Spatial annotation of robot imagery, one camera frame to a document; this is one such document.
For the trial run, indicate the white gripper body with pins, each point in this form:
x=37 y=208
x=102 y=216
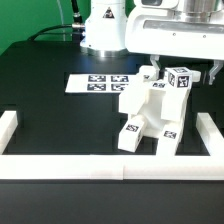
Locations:
x=181 y=28

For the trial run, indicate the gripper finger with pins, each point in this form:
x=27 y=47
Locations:
x=217 y=66
x=154 y=59

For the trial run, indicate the white marker cube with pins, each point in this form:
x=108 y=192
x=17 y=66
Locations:
x=179 y=77

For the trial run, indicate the white chair back frame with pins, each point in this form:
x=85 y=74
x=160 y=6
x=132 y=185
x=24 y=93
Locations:
x=145 y=94

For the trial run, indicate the white chair seat piece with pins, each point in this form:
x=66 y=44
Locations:
x=154 y=126

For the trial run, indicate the robot base column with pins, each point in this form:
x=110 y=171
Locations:
x=105 y=29

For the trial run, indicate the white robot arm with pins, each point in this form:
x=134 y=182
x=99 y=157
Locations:
x=179 y=28

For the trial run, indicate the white marker sheet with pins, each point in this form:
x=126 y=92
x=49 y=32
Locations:
x=98 y=83

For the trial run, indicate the white right side wall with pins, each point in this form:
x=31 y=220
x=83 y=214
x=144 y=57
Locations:
x=210 y=135

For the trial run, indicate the white wall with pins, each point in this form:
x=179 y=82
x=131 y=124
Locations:
x=210 y=135
x=8 y=124

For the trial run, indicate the white obstacle wall bar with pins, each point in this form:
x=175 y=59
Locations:
x=115 y=167

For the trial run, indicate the white left side wall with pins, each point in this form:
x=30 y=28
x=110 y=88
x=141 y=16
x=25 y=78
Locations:
x=8 y=124

